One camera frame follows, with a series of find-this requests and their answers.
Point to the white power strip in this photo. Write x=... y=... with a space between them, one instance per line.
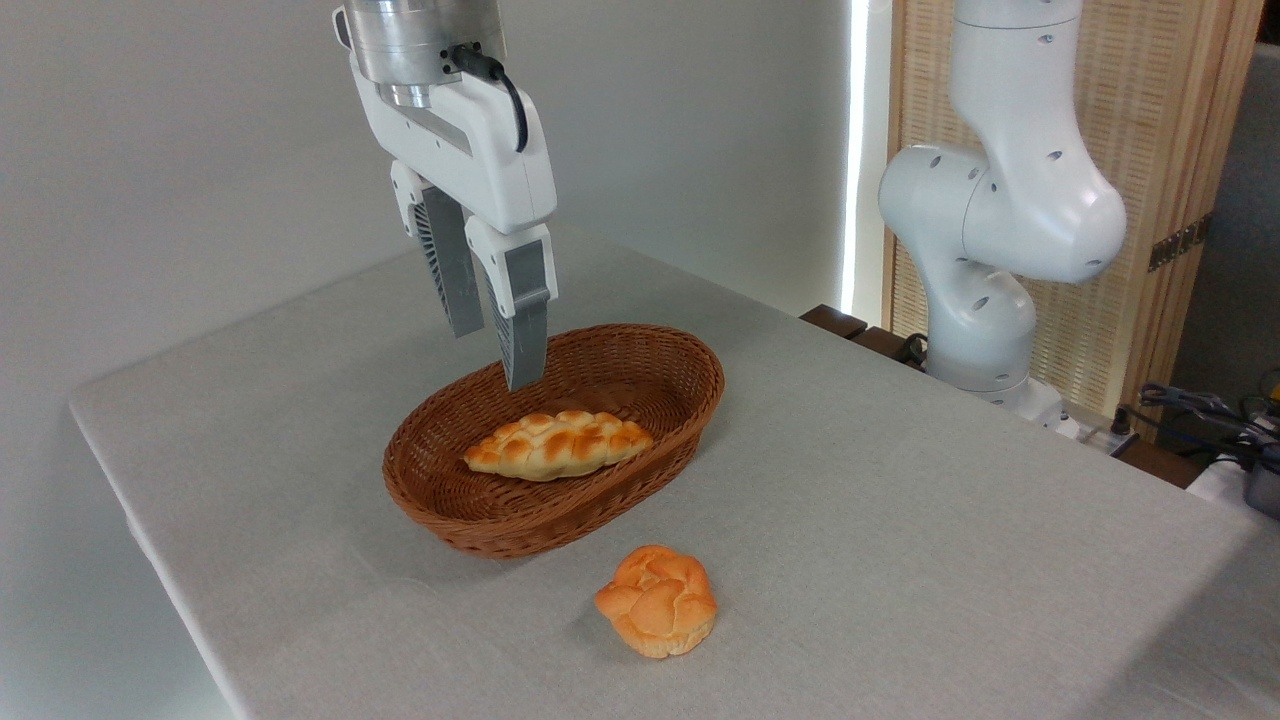
x=1105 y=436

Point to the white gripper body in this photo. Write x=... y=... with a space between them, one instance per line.
x=480 y=140

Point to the dark metal screen hinge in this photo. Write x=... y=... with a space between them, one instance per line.
x=1180 y=242

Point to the round knotted bread roll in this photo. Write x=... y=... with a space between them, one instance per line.
x=660 y=600

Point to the long braided bread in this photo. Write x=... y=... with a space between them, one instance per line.
x=560 y=445

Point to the wooden folding screen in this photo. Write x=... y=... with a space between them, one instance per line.
x=1150 y=120

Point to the brown wicker basket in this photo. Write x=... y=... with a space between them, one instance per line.
x=560 y=500

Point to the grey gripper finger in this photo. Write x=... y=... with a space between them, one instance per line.
x=455 y=270
x=522 y=320

